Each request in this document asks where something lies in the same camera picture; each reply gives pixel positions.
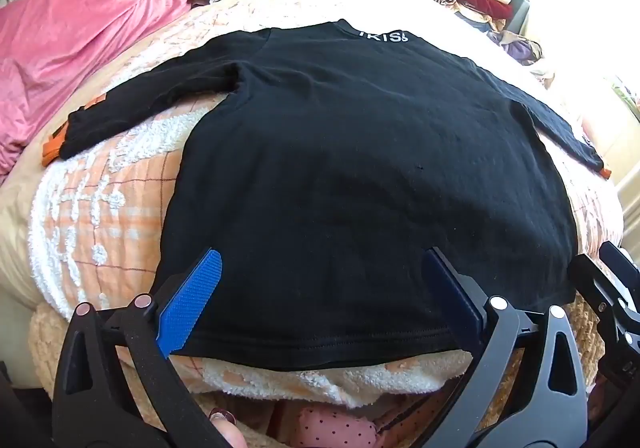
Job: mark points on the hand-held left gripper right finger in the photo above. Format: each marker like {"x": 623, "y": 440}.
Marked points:
{"x": 452, "y": 293}

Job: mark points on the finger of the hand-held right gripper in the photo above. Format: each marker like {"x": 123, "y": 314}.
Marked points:
{"x": 622, "y": 265}
{"x": 595, "y": 288}

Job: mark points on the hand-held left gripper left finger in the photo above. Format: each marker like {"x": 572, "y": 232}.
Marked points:
{"x": 192, "y": 298}

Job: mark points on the black long-sleeve shirt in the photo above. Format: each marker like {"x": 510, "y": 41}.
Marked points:
{"x": 350, "y": 153}

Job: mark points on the bag of clothes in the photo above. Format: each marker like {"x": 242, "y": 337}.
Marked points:
{"x": 517, "y": 48}

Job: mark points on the person's left hand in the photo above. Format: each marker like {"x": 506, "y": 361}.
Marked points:
{"x": 227, "y": 430}

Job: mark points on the pink dotted pants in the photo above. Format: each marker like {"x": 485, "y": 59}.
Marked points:
{"x": 325, "y": 428}

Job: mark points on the dark nightstand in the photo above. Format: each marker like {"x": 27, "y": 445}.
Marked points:
{"x": 519, "y": 13}

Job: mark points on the pink duvet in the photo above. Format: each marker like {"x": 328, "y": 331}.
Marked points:
{"x": 75, "y": 38}

